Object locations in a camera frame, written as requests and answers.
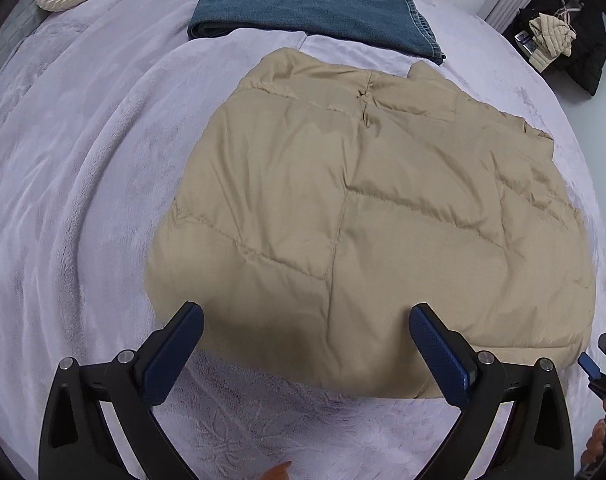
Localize person's left hand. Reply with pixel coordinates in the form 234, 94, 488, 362
260, 461, 292, 480

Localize person's right hand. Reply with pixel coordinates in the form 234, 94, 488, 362
585, 396, 606, 467

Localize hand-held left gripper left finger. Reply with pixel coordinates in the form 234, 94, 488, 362
38, 301, 205, 480

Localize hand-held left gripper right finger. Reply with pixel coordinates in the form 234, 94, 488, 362
408, 302, 575, 480

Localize grey upholstered headboard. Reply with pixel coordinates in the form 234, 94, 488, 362
0, 0, 48, 93

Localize folded blue jeans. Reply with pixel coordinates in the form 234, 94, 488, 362
188, 0, 447, 67

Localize black clothing pile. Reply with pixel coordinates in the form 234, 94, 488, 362
503, 0, 606, 97

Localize lavender fleece blanket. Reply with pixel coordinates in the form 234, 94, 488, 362
0, 0, 606, 480

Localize beige puffer jacket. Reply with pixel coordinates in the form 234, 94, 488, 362
147, 47, 598, 400

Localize pale quilted garment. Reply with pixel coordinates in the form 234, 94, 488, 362
528, 12, 578, 72

